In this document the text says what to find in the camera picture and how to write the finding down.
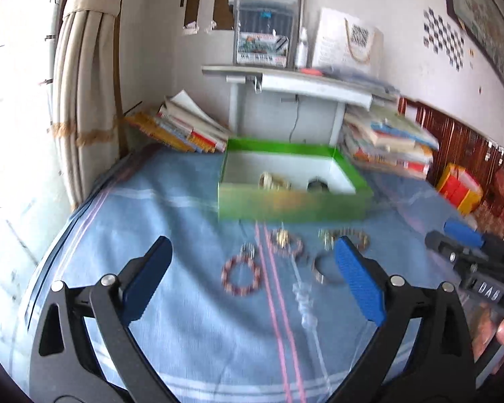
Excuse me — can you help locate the white paper bag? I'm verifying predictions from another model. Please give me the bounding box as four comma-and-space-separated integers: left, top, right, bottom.
311, 7, 384, 73

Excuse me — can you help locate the blue striped blanket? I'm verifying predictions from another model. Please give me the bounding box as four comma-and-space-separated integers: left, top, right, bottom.
21, 147, 488, 403

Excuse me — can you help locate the red and yellow box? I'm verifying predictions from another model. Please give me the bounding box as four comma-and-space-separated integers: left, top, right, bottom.
436, 163, 484, 215

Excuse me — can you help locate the window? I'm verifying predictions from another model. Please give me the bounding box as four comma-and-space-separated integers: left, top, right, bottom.
0, 0, 80, 345

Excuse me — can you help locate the flat stack of books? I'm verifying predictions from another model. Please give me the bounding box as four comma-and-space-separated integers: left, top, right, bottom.
340, 105, 440, 180

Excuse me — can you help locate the bead bracelet with gold charm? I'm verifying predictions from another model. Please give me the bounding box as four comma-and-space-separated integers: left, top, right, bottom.
269, 229, 305, 260

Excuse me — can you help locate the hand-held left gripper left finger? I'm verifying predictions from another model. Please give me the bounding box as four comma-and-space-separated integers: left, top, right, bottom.
27, 236, 181, 403

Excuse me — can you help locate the wooden headboard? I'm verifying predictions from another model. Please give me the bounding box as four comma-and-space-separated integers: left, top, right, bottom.
399, 96, 504, 236

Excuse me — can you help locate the clear storage box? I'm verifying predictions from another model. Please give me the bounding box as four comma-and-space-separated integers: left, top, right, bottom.
234, 0, 299, 68

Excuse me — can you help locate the red bead bracelet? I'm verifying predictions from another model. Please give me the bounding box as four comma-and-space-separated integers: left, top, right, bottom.
221, 245, 263, 297

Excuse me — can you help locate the white plastic bottle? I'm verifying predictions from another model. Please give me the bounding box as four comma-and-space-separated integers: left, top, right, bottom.
295, 27, 310, 70

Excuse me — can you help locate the white desk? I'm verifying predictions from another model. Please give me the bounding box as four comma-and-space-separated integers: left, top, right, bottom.
202, 65, 401, 145

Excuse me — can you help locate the beige curtain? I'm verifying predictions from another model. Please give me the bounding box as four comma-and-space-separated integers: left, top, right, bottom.
52, 0, 125, 211

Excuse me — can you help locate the hanging grey cable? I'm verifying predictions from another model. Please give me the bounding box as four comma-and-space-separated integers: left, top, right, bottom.
289, 96, 302, 144

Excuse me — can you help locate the silver metal bangle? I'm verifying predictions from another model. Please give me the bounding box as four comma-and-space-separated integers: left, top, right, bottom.
311, 254, 350, 286

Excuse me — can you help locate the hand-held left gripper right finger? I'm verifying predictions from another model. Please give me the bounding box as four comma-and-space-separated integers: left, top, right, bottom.
332, 236, 477, 403

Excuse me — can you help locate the brown bead bracelet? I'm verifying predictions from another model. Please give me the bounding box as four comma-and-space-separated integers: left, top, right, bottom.
319, 227, 370, 253

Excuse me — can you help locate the checkered wall sticker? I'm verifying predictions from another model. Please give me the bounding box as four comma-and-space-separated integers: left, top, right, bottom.
423, 7, 466, 70

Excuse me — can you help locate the green cardboard box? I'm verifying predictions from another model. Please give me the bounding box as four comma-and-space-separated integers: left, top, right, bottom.
217, 138, 374, 224

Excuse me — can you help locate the framed picture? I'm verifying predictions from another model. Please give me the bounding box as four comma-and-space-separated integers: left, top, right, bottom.
441, 0, 504, 98

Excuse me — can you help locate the leaning stack of books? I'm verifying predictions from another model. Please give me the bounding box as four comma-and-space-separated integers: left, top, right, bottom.
124, 90, 233, 154

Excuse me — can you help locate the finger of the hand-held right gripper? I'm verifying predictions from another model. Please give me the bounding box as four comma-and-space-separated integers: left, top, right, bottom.
444, 220, 486, 249
425, 231, 467, 263

